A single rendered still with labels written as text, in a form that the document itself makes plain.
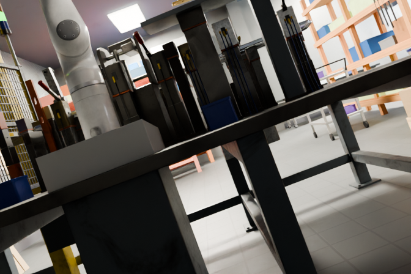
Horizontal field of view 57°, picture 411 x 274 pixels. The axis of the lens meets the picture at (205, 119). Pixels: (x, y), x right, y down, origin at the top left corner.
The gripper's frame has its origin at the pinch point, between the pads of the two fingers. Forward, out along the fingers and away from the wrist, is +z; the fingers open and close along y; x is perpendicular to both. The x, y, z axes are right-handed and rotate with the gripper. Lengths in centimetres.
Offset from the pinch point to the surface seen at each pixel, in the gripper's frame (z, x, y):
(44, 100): -98, 236, 551
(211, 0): 7.5, -9.6, -5.4
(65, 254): 93, 112, 98
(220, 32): 16.2, -11.2, 10.6
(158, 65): 20.0, 17.5, 12.3
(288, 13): 19.1, -39.3, 7.3
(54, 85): 9, 64, 29
